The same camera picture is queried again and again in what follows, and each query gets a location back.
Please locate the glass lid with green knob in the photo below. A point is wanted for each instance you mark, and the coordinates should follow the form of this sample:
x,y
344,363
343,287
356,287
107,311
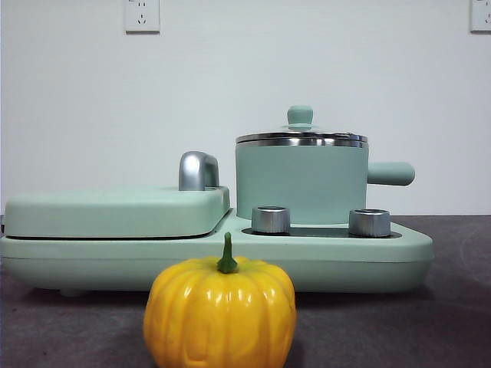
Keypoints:
x,y
300,115

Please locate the yellow pumpkin with green stem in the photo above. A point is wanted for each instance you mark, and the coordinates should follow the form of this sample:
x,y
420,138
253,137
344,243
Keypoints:
x,y
218,314

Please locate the mint green steamer pot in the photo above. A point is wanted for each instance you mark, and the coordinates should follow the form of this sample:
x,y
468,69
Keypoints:
x,y
299,184

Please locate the silver control knob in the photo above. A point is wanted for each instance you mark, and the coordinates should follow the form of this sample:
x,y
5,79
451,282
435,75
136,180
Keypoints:
x,y
369,223
270,220

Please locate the mint green breakfast machine base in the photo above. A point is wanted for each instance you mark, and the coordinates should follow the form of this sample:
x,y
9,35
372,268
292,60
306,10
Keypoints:
x,y
326,264

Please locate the white wall socket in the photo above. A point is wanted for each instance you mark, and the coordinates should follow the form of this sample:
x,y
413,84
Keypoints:
x,y
481,15
142,17

